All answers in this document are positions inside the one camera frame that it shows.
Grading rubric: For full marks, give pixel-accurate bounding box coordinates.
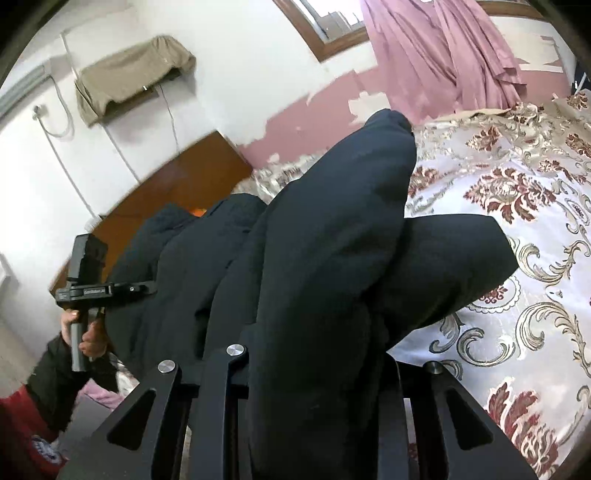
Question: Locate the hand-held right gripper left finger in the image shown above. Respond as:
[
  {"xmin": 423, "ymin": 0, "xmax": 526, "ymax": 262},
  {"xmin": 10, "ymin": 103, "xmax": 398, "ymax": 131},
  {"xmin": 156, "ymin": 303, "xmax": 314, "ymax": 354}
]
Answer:
[{"xmin": 55, "ymin": 344, "xmax": 254, "ymax": 480}]

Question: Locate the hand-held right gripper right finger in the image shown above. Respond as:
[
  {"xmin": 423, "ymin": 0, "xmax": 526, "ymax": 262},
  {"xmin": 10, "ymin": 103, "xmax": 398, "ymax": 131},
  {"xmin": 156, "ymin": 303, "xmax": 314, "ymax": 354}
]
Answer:
[{"xmin": 388, "ymin": 360, "xmax": 539, "ymax": 480}]

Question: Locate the large black coat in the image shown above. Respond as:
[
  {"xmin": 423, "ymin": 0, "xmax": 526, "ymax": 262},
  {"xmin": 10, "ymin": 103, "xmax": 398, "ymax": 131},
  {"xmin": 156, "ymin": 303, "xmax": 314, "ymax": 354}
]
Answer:
[{"xmin": 104, "ymin": 108, "xmax": 521, "ymax": 480}]

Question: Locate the person's left forearm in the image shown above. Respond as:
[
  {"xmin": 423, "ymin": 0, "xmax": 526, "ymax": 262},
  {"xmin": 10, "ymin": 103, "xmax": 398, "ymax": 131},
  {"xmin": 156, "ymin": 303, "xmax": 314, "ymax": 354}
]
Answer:
[{"xmin": 25, "ymin": 333, "xmax": 122, "ymax": 435}]

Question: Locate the person's left hand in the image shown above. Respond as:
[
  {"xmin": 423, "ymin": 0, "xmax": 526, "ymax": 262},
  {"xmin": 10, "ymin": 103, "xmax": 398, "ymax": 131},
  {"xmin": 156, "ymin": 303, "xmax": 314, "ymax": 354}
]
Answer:
[{"xmin": 60, "ymin": 311, "xmax": 112, "ymax": 363}]

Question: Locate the pink cloth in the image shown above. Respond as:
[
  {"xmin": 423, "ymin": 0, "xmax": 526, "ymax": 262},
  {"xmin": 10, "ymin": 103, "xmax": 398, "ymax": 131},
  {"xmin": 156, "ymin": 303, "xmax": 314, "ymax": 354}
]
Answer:
[{"xmin": 76, "ymin": 382, "xmax": 126, "ymax": 412}]

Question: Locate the brown wooden headboard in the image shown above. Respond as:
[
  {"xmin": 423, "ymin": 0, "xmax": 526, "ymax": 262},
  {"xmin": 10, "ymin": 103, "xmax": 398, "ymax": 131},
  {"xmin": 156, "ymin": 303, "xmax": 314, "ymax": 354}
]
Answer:
[{"xmin": 48, "ymin": 130, "xmax": 254, "ymax": 296}]

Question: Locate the person's red garment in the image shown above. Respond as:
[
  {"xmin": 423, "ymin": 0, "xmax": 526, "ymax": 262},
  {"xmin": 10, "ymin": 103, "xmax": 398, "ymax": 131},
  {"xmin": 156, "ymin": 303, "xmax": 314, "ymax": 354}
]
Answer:
[{"xmin": 0, "ymin": 385, "xmax": 70, "ymax": 480}]

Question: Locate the floral patterned bedspread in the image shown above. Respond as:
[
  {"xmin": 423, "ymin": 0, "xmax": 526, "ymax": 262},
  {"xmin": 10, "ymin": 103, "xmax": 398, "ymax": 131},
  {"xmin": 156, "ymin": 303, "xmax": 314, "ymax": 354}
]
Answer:
[{"xmin": 231, "ymin": 90, "xmax": 591, "ymax": 480}]

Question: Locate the air conditioner with beige cover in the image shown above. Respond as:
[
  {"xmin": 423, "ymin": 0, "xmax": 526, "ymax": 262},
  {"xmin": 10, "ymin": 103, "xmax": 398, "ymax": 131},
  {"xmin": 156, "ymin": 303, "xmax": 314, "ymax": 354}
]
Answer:
[{"xmin": 74, "ymin": 34, "xmax": 197, "ymax": 128}]

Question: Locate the pink curtain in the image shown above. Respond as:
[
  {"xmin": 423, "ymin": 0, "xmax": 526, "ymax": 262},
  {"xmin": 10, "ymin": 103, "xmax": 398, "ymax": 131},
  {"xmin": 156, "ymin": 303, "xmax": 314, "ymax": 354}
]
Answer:
[{"xmin": 359, "ymin": 0, "xmax": 528, "ymax": 126}]

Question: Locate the white power cable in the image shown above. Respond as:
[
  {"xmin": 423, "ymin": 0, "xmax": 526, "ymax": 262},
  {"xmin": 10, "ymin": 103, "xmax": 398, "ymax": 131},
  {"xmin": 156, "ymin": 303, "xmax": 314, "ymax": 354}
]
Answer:
[{"xmin": 42, "ymin": 69, "xmax": 75, "ymax": 139}]

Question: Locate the grey wall conduit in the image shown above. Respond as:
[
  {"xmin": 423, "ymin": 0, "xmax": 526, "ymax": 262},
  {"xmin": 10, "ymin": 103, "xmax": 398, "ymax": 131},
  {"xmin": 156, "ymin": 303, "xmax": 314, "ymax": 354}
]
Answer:
[{"xmin": 0, "ymin": 64, "xmax": 51, "ymax": 121}]

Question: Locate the brown wooden window frame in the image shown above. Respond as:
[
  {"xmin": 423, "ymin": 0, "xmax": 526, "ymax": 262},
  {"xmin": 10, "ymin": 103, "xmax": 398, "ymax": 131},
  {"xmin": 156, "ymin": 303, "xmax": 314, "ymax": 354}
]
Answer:
[{"xmin": 272, "ymin": 0, "xmax": 546, "ymax": 64}]

